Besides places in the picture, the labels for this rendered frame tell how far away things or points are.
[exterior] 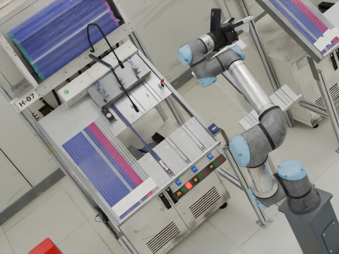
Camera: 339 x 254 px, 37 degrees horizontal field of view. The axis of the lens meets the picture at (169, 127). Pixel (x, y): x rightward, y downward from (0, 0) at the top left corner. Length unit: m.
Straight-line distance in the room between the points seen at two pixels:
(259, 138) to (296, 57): 1.48
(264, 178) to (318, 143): 1.48
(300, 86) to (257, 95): 1.41
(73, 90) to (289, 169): 1.20
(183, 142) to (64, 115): 0.66
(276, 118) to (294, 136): 1.74
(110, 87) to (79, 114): 0.22
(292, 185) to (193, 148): 0.64
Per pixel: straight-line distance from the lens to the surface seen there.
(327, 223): 2.52
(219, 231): 3.29
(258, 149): 1.92
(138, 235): 3.11
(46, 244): 2.73
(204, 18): 4.83
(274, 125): 1.93
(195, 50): 2.11
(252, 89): 2.03
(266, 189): 2.21
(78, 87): 2.76
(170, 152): 2.68
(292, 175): 2.27
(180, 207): 3.16
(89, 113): 2.78
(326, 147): 3.52
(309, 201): 2.39
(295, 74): 3.35
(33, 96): 2.72
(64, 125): 2.78
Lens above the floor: 2.32
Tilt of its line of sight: 32 degrees down
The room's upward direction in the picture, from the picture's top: 30 degrees counter-clockwise
